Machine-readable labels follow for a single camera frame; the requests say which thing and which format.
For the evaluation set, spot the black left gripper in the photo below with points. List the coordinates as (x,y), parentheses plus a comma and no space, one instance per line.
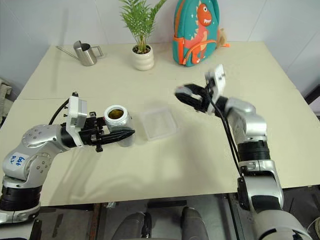
(87,132)

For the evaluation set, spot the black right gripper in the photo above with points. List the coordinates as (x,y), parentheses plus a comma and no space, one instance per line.
(207,105)

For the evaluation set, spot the white jar with yellow contents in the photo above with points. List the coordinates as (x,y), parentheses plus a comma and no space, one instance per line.
(117,123)

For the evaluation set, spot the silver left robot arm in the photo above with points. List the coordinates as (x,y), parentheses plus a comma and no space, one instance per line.
(37,140)

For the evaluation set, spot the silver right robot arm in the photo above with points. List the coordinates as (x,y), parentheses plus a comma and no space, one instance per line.
(252,125)

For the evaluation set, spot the clear plastic lid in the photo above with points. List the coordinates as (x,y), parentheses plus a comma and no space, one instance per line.
(160,123)

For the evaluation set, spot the white ribbed plant pot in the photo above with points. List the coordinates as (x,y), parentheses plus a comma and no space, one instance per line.
(143,60)

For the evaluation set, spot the teal dinosaur backpack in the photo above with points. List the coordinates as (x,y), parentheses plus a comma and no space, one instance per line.
(195,32)

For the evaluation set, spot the brown plush pendant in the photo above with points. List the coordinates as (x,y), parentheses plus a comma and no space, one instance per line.
(222,37)

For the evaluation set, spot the steel watering can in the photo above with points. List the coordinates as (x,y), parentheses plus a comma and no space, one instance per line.
(86,56)

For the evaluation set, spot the small crumpled clear wrapper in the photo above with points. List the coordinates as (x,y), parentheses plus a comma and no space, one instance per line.
(111,205)

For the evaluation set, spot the green leafy plant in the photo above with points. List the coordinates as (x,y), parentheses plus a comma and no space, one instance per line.
(141,22)

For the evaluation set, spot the dark rounded shape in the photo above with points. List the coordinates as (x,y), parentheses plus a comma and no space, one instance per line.
(193,223)
(132,226)

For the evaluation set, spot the beige cloth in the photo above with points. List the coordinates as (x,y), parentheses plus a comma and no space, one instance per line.
(4,97)

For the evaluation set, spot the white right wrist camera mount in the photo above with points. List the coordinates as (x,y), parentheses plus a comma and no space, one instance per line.
(220,80)

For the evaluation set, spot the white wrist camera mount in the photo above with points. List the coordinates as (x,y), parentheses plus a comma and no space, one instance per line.
(77,110)
(220,80)

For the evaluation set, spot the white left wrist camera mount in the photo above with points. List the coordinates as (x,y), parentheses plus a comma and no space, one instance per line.
(77,110)

